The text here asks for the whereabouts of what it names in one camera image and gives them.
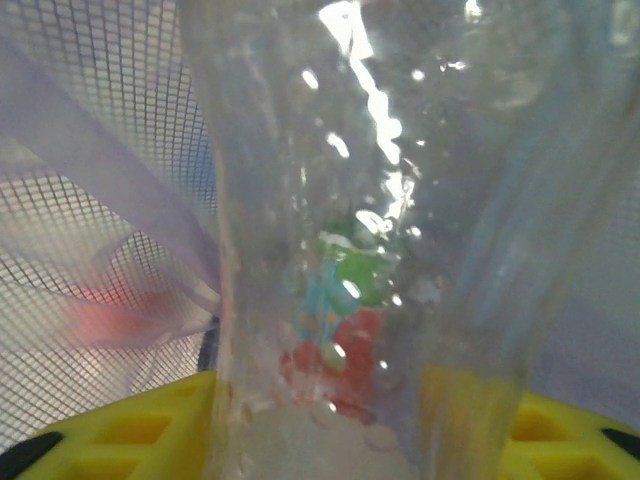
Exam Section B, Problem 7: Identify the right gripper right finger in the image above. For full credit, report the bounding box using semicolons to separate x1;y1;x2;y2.
420;364;640;480

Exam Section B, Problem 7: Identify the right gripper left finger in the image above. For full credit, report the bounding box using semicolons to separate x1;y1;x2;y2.
0;370;219;480

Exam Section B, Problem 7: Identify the clear crushed plastic bottle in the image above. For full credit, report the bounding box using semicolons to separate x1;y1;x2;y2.
177;0;640;480

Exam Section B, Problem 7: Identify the grey mesh waste bin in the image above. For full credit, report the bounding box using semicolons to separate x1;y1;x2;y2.
0;0;222;441

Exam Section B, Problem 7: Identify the small red label bottle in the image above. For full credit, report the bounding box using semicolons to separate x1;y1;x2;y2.
278;304;387;416

